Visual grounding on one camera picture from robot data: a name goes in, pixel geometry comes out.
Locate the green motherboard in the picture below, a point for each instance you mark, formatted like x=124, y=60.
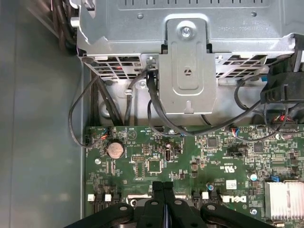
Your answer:
x=190, y=152

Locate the metal CPU socket cover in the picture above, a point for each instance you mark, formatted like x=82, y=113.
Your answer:
x=137, y=196

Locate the silver board screw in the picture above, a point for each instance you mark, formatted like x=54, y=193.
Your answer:
x=97, y=161
x=253, y=211
x=171, y=131

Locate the round coin battery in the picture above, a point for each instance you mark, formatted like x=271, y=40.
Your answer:
x=114, y=150

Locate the blue-top capacitor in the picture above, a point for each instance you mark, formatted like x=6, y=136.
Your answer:
x=210, y=187
x=253, y=177

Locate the silver metal disk bay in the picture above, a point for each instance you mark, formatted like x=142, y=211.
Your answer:
x=133, y=23

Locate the white board label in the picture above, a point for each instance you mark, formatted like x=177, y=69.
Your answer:
x=231, y=184

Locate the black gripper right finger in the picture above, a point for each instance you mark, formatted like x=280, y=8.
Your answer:
x=168, y=190

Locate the silver finned heatsink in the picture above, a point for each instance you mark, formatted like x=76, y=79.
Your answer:
x=285, y=199

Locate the RAM slot with white clips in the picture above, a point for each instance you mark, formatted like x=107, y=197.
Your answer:
x=90, y=197
x=108, y=197
x=205, y=195

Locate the RAM slot with black clips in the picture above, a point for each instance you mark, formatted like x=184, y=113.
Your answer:
x=196, y=197
x=214, y=198
x=99, y=197
x=116, y=197

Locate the silver cage bracket plate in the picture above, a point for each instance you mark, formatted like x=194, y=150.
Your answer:
x=187, y=90

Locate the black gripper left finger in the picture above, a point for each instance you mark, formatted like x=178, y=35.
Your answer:
x=158, y=190

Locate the silver internal USB port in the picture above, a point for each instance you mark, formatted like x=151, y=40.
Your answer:
x=167, y=155

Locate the black square chip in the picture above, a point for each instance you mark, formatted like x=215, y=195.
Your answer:
x=258, y=148
x=212, y=142

